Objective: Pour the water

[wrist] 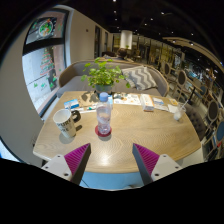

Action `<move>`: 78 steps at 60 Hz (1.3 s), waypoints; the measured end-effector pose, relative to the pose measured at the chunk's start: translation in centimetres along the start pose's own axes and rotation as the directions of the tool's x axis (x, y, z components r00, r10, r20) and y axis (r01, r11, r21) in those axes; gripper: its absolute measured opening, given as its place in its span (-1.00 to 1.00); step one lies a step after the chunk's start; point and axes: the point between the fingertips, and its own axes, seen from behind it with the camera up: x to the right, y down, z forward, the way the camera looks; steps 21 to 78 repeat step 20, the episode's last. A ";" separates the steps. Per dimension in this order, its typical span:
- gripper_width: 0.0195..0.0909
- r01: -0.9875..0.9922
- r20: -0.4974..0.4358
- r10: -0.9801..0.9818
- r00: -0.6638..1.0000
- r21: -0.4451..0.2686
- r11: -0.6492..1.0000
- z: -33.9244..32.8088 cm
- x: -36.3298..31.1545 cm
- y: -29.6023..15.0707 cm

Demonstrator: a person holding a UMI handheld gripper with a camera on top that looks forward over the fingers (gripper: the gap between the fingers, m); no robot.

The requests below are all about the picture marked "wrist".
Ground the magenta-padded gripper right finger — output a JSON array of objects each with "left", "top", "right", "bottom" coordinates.
[{"left": 131, "top": 143, "right": 184, "bottom": 186}]

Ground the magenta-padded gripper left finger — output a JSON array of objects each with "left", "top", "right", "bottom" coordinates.
[{"left": 41, "top": 143, "right": 92, "bottom": 185}]

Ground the clear blue-capped water bottle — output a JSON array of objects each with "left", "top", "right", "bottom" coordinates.
[{"left": 96, "top": 92, "right": 113, "bottom": 136}]

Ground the flat round red coaster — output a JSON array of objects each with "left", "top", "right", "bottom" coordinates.
[{"left": 94, "top": 124, "right": 113, "bottom": 138}]

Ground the flat blue white box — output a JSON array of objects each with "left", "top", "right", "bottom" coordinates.
[{"left": 63, "top": 98, "right": 80, "bottom": 110}]

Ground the clear plastic cup with straw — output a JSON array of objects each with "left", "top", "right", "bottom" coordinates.
[{"left": 173, "top": 96, "right": 188, "bottom": 122}]

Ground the white cardboard box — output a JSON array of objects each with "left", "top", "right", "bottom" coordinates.
[{"left": 140, "top": 94, "right": 155, "bottom": 112}]

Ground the brown printed card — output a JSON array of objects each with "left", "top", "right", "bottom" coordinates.
[{"left": 80, "top": 91, "right": 101, "bottom": 108}]

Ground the grey tufted armchair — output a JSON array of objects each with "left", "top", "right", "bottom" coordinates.
[{"left": 184, "top": 103, "right": 208, "bottom": 141}]

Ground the printed paper leaflet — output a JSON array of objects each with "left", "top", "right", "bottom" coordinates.
[{"left": 113, "top": 92, "right": 142, "bottom": 106}]

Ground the light blue small carton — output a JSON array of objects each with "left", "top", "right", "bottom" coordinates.
[{"left": 107, "top": 95, "right": 114, "bottom": 111}]

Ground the group of dining chairs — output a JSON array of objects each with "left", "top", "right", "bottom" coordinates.
[{"left": 159, "top": 59, "right": 224, "bottom": 161}]

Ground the grey curved sofa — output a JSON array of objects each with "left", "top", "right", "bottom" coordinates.
[{"left": 55, "top": 59, "right": 170, "bottom": 99}]

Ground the grey white chevron cushion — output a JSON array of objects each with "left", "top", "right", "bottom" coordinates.
[{"left": 121, "top": 65, "right": 158, "bottom": 92}]

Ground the green potted plant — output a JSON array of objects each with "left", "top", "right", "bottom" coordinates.
[{"left": 80, "top": 57, "right": 132, "bottom": 95}]

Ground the window with festive decals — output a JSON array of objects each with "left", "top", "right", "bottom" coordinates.
[{"left": 21, "top": 8, "right": 70, "bottom": 118}]

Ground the person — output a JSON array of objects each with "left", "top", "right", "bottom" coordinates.
[{"left": 115, "top": 48, "right": 129, "bottom": 61}]

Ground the white round pillar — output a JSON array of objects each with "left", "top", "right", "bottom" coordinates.
[{"left": 119, "top": 29, "right": 133, "bottom": 50}]

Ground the group of ceiling lights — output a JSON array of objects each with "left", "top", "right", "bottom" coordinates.
[{"left": 111, "top": 0, "right": 201, "bottom": 46}]

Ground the white mug with black handle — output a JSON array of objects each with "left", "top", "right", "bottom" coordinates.
[{"left": 52, "top": 108, "right": 82, "bottom": 139}]

